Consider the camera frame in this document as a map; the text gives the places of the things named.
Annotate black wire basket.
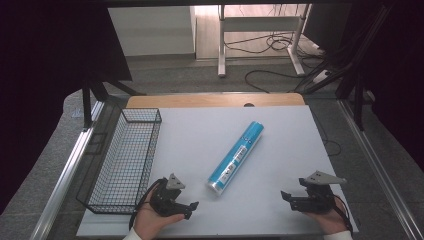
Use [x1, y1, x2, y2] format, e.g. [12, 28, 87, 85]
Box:
[75, 107, 163, 215]

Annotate black metal stand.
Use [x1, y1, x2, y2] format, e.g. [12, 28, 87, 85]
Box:
[79, 78, 148, 132]
[334, 6, 394, 132]

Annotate white table sheet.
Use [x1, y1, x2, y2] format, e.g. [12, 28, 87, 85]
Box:
[76, 105, 360, 238]

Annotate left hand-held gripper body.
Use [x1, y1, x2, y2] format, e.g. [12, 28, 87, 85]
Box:
[149, 172, 192, 218]

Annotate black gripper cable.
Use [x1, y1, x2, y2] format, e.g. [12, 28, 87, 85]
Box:
[331, 195, 355, 235]
[128, 177, 168, 232]

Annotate black floor cables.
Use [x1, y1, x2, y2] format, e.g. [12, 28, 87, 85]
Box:
[223, 30, 325, 94]

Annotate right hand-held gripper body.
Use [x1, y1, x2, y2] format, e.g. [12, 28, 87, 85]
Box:
[289, 170, 348, 215]

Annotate white cabinet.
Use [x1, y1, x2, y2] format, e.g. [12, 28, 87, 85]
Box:
[107, 5, 197, 58]

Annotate aluminium rail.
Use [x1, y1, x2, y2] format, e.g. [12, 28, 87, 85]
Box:
[29, 99, 106, 240]
[337, 99, 424, 240]

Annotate thin black cable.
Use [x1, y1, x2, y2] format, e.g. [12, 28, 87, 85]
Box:
[309, 108, 343, 158]

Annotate person's left hand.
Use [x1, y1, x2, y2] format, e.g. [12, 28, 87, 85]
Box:
[132, 188, 186, 240]

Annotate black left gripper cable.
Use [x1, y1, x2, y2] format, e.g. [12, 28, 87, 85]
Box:
[128, 177, 168, 232]

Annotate white power strip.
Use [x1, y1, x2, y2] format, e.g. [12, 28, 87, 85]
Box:
[312, 69, 332, 85]

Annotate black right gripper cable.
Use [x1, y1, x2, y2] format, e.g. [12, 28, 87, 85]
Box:
[331, 195, 355, 235]

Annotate white metal desk frame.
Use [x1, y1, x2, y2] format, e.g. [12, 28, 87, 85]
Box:
[217, 3, 314, 79]

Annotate person's right hand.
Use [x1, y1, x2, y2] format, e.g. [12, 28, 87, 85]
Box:
[301, 195, 352, 236]

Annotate blue cylindrical roll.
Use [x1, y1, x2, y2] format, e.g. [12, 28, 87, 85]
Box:
[207, 120, 265, 197]

